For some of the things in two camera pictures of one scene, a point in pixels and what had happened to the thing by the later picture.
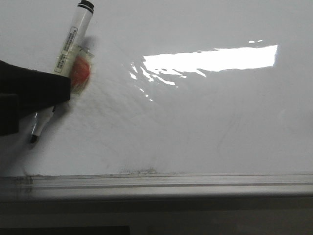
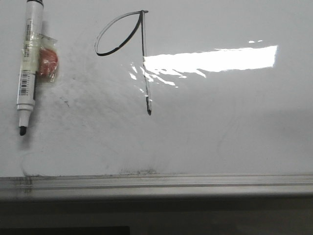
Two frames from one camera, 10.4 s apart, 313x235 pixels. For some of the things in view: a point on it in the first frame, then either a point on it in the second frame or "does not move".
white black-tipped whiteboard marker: (65, 62) → (26, 103)
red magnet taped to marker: (81, 69) → (48, 58)
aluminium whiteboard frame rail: (231, 186) does not move
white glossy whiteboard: (179, 87) does not move
